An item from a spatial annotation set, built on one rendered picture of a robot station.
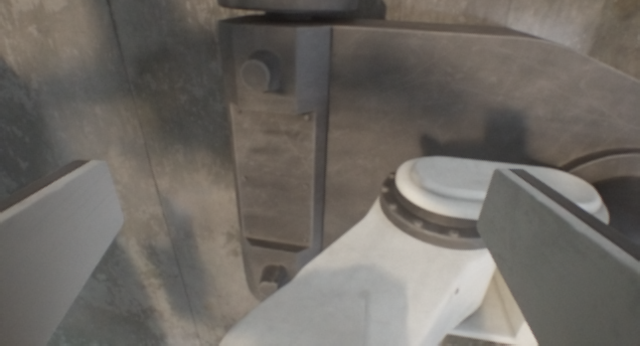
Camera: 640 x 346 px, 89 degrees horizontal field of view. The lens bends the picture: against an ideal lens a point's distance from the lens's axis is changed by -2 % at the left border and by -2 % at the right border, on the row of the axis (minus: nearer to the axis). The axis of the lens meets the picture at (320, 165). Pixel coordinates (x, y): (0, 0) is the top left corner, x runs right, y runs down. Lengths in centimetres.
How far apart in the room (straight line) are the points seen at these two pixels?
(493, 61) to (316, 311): 35
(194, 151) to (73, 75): 31
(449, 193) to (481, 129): 16
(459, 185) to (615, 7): 43
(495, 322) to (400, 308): 22
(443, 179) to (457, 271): 9
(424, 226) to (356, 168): 19
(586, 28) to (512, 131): 24
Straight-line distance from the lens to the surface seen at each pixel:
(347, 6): 47
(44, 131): 106
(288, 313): 25
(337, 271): 30
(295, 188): 52
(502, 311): 50
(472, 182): 37
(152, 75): 79
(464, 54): 46
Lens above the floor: 61
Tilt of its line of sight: 60 degrees down
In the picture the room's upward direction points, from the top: 158 degrees counter-clockwise
